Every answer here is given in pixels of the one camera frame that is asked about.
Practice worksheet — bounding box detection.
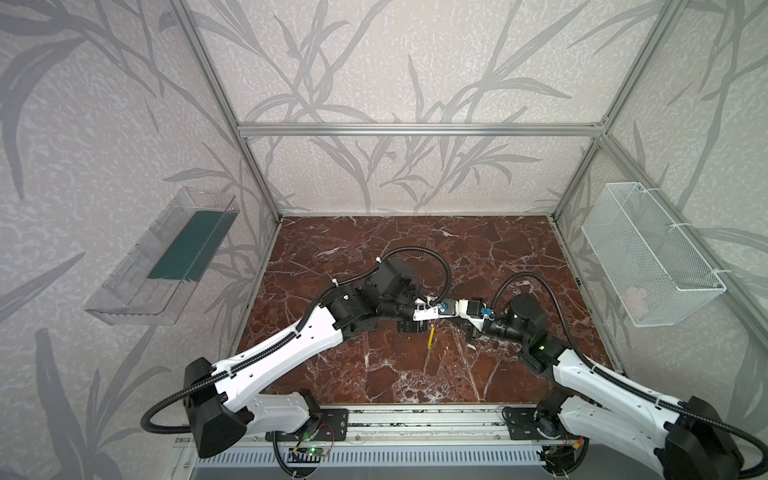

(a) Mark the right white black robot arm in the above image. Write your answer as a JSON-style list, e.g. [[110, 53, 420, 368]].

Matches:
[[455, 294, 767, 479]]

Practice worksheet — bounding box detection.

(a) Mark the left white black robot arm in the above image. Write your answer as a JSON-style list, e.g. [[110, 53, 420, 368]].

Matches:
[[140, 246, 452, 458]]

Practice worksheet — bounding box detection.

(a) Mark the pink object in basket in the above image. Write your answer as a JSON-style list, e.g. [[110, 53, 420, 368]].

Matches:
[[622, 287, 648, 309]]

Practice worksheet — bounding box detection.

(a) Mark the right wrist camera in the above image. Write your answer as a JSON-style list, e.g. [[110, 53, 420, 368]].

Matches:
[[457, 300, 494, 331]]

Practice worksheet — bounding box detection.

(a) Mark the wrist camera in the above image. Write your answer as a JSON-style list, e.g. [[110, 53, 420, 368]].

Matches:
[[457, 300, 494, 331], [412, 300, 457, 322]]

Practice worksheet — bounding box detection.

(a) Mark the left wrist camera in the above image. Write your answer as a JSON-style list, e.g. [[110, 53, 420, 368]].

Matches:
[[412, 300, 457, 322]]

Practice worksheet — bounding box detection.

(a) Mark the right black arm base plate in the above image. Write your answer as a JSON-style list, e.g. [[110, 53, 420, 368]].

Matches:
[[501, 405, 580, 444]]

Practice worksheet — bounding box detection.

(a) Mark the aluminium front rail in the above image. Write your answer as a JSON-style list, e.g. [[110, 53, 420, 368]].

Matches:
[[173, 403, 679, 449]]

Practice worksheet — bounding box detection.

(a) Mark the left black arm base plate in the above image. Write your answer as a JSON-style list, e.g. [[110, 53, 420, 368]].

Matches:
[[276, 408, 350, 443]]

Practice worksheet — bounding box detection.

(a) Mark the white wire mesh basket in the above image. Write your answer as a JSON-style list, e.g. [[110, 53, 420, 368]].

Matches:
[[582, 182, 727, 328]]

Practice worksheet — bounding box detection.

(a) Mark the clear plastic wall bin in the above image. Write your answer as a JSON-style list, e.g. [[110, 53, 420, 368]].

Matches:
[[84, 187, 240, 326]]

